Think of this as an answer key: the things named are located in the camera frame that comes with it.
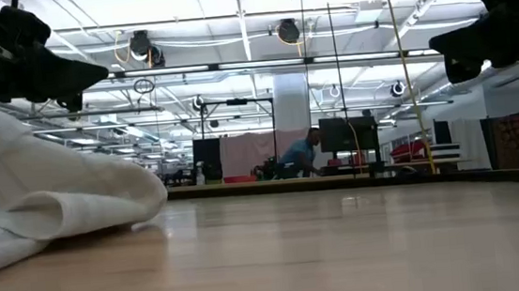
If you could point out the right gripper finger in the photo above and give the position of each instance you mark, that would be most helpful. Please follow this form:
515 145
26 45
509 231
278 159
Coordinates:
464 73
481 39

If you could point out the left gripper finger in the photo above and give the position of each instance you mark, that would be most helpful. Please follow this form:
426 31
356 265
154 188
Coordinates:
65 77
71 103

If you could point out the white plaid towel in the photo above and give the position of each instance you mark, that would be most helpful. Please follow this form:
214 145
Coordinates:
55 182

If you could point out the narrow black panel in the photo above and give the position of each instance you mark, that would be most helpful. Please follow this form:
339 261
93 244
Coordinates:
442 132

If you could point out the white hanging sheet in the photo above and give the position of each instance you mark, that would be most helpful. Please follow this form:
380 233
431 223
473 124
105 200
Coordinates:
470 143

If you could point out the striped folded fabric stack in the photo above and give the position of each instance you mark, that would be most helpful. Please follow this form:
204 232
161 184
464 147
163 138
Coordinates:
446 150

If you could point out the patterned hanging rug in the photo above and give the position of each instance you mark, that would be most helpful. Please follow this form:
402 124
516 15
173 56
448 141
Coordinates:
516 142

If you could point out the red fabric item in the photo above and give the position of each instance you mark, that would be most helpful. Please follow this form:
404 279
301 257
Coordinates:
408 151

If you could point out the black monitor on stand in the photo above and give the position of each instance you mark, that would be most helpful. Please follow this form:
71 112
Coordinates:
348 134

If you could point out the black partition panel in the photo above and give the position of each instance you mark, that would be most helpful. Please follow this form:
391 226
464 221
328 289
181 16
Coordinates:
207 155

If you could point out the white spray bottle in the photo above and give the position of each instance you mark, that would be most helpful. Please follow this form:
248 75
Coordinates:
200 176

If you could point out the white column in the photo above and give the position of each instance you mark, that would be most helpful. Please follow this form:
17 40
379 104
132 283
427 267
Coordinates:
291 100

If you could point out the red tray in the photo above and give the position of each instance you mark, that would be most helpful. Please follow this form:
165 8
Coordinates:
239 179

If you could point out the person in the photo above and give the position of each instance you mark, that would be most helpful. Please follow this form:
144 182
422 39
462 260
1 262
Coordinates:
298 154

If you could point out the long ceiling light bar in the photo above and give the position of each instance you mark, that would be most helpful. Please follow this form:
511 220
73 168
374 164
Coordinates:
257 64

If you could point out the black pipe stand frame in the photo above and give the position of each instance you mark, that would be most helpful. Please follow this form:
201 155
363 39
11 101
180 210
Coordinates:
237 101

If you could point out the black metal table frame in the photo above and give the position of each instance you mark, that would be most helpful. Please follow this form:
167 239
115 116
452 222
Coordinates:
291 187

